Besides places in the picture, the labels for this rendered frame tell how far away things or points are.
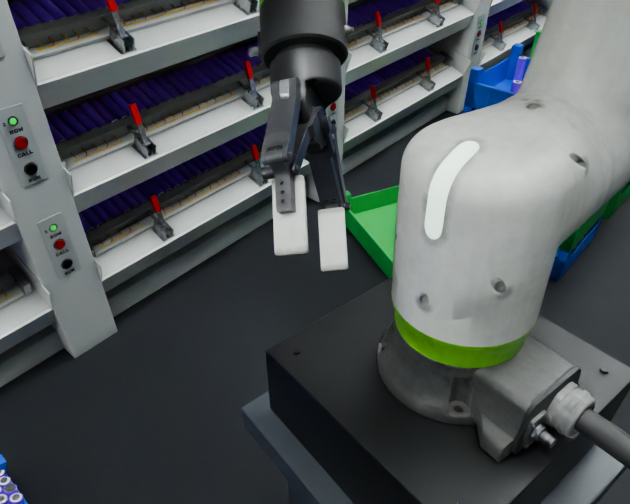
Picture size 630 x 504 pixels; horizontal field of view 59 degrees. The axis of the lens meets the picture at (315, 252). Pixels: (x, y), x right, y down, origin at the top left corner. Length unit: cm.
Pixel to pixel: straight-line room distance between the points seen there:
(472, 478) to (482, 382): 8
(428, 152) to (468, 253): 8
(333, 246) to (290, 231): 14
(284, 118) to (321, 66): 9
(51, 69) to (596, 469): 87
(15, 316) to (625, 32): 95
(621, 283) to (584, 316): 15
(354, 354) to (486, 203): 25
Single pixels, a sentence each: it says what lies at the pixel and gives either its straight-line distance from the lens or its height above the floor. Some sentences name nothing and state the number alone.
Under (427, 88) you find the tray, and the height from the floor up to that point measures 15.
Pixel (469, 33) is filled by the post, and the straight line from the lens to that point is 188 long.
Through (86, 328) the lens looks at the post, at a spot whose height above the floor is 5.
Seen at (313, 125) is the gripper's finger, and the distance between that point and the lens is 55.
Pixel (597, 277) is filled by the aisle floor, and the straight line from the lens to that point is 138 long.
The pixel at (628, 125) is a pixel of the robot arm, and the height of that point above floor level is 61.
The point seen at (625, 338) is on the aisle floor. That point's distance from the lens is 126.
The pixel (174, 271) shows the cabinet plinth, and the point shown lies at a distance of 125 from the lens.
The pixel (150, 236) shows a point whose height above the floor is 15.
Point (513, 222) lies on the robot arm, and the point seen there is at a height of 60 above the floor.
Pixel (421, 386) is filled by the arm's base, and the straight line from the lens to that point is 52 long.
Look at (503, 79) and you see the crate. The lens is 139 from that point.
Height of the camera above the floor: 83
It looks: 40 degrees down
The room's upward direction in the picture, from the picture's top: straight up
